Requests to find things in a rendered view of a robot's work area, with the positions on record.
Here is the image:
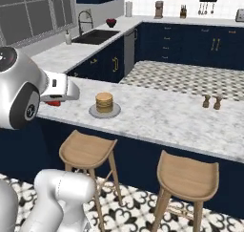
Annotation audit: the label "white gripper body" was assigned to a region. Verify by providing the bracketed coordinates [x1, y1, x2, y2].
[40, 74, 81, 103]

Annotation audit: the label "navy dining counter base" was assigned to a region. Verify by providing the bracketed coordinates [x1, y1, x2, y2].
[0, 116, 244, 221]

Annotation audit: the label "small red food item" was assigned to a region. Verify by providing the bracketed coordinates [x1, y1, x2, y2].
[46, 99, 62, 108]

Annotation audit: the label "grey round plate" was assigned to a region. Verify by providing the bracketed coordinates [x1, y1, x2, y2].
[88, 101, 122, 120]

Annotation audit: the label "stack of pancakes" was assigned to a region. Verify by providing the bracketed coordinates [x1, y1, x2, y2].
[94, 92, 114, 114]

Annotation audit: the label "navy base cupboards under sink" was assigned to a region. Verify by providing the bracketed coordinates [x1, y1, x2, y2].
[66, 35, 126, 84]

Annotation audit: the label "white soap dispenser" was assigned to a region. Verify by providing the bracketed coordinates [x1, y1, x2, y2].
[64, 30, 73, 46]

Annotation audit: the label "wooden bar stool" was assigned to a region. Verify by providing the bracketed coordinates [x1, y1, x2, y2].
[58, 129, 124, 232]
[150, 149, 220, 232]

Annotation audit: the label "black sink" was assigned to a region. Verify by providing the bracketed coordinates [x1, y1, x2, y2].
[71, 29, 121, 46]

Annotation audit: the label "grey dishwasher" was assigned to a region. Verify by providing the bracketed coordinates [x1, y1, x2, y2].
[123, 29, 139, 78]

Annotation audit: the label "black tap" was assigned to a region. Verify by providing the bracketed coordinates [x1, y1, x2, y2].
[77, 10, 94, 36]

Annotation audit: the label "dark bowl with red fruit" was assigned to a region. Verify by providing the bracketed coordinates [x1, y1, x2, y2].
[105, 17, 118, 29]

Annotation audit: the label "grey framed window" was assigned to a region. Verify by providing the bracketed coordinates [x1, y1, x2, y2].
[0, 0, 78, 49]

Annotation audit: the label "white paper towel roll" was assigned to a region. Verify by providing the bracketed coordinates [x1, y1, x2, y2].
[124, 0, 133, 18]

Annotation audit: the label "brown coffee machine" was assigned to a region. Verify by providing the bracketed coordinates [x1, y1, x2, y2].
[153, 0, 165, 20]

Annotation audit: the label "navy base cupboards long run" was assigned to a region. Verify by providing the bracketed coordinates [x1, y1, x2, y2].
[134, 21, 244, 72]

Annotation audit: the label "brown pepper shaker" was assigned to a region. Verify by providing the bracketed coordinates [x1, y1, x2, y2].
[202, 94, 212, 109]

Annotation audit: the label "brown knife block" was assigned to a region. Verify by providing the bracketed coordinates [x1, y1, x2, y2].
[179, 4, 188, 20]

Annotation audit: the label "silver toaster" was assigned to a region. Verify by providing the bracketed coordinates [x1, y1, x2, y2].
[234, 8, 244, 23]

